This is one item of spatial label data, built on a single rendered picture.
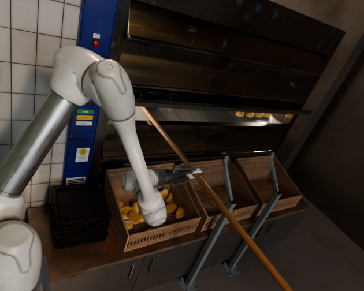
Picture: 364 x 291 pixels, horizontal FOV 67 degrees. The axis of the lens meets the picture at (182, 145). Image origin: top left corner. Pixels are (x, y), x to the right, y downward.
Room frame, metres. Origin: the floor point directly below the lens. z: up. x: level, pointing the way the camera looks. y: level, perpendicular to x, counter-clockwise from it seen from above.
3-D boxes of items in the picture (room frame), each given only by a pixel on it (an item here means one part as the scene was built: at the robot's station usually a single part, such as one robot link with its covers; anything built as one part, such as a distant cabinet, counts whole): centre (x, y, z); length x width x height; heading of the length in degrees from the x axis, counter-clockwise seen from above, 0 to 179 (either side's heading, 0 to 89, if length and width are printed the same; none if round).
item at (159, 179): (1.09, 0.06, 1.20); 0.09 x 0.06 x 0.09; 40
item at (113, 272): (1.73, -0.31, 0.29); 2.42 x 0.56 x 0.58; 130
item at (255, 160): (2.22, -0.87, 0.72); 0.56 x 0.49 x 0.28; 130
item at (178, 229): (1.44, 0.06, 0.72); 0.56 x 0.49 x 0.28; 132
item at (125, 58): (2.03, -0.21, 1.54); 1.79 x 0.11 x 0.19; 130
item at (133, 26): (2.03, -0.21, 1.80); 1.79 x 0.11 x 0.19; 130
